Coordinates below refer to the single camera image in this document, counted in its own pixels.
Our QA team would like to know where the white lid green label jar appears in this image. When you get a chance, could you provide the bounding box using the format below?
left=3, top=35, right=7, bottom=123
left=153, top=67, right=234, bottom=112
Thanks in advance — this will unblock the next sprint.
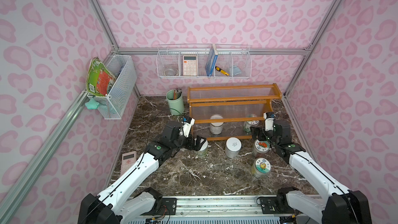
left=197, top=141, right=208, bottom=157

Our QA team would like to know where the strawberry lid seed jar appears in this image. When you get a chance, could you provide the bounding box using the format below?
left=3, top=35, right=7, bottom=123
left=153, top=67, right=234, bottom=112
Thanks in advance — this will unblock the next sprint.
left=251, top=140, right=270, bottom=158

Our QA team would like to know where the tall white tin jar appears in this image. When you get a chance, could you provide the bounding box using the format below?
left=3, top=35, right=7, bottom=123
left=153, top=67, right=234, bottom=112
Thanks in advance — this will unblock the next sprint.
left=225, top=137, right=242, bottom=159

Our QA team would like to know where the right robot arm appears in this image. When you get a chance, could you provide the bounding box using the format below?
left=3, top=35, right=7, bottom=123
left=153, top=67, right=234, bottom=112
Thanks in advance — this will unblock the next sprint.
left=250, top=119, right=372, bottom=224

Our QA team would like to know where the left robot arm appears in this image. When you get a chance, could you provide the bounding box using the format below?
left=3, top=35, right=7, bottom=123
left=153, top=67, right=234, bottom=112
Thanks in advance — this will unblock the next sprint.
left=78, top=117, right=206, bottom=224

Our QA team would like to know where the small white lid jar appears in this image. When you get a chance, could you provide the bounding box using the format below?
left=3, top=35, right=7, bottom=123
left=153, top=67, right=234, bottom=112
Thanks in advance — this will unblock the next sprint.
left=209, top=114, right=224, bottom=135

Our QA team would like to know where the orange wooden three-tier shelf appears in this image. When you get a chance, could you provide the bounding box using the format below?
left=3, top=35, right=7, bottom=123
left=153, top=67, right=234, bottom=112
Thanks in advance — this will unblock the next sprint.
left=187, top=84, right=282, bottom=141

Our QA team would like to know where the mint green pencil cup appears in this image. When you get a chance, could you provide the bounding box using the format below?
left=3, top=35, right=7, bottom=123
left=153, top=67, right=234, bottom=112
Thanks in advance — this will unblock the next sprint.
left=166, top=89, right=184, bottom=116

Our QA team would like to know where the pencils bundle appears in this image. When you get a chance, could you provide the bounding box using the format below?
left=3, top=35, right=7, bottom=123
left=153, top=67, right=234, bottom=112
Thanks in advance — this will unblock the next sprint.
left=173, top=88, right=182, bottom=100

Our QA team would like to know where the pink calculator on table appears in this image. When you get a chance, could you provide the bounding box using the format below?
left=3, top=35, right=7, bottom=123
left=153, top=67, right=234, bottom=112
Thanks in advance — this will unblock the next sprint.
left=120, top=151, right=137, bottom=175

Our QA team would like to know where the clear tape roll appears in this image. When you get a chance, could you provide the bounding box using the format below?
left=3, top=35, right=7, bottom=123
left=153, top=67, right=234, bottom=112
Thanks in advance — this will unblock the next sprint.
left=164, top=66, right=179, bottom=76

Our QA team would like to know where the yellow utility knife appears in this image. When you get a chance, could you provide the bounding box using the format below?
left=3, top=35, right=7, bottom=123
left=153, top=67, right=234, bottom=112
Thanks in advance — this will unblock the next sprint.
left=215, top=66, right=230, bottom=76

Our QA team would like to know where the pink calculator in basket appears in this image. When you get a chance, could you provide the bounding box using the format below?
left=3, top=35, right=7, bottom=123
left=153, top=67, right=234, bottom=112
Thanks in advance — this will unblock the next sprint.
left=182, top=55, right=198, bottom=76

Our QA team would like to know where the white mesh side basket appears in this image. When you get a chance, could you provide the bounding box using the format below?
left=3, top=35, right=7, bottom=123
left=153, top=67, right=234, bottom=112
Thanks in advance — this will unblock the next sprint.
left=88, top=55, right=137, bottom=119

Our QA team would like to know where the blue book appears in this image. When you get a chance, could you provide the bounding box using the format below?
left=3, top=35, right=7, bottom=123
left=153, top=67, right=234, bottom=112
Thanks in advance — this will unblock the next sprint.
left=205, top=44, right=218, bottom=77

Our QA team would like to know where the mint star-shaped toy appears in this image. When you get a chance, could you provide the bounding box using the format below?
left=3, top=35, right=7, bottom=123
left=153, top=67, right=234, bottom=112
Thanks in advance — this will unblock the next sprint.
left=85, top=97, right=100, bottom=110

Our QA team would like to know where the green red snack bag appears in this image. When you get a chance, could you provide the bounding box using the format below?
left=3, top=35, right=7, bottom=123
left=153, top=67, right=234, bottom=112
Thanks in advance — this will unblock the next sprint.
left=86, top=57, right=117, bottom=96

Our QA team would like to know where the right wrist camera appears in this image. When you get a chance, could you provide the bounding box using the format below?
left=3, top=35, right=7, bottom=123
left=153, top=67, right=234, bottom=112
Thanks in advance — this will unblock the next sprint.
left=263, top=112, right=275, bottom=132

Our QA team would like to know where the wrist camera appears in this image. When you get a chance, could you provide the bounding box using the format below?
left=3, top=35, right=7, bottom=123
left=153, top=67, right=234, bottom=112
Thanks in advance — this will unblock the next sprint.
left=263, top=112, right=275, bottom=132
left=181, top=117, right=195, bottom=138

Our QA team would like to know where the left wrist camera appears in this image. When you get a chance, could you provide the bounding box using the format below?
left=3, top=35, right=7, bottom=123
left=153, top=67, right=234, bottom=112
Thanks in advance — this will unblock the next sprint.
left=181, top=117, right=195, bottom=138

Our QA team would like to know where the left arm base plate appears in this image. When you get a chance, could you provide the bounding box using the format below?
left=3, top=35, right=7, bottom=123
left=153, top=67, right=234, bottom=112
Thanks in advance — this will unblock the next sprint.
left=154, top=197, right=177, bottom=216

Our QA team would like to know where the aluminium front rail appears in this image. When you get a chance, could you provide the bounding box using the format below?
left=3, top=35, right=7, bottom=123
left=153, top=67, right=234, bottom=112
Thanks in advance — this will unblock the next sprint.
left=128, top=196, right=321, bottom=224

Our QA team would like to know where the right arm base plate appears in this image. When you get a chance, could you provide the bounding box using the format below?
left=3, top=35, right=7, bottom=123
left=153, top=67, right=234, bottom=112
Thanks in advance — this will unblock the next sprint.
left=257, top=196, right=280, bottom=214

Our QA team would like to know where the white wire wall basket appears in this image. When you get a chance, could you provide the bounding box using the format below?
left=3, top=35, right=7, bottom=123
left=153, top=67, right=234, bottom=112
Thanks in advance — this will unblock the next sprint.
left=156, top=44, right=252, bottom=79

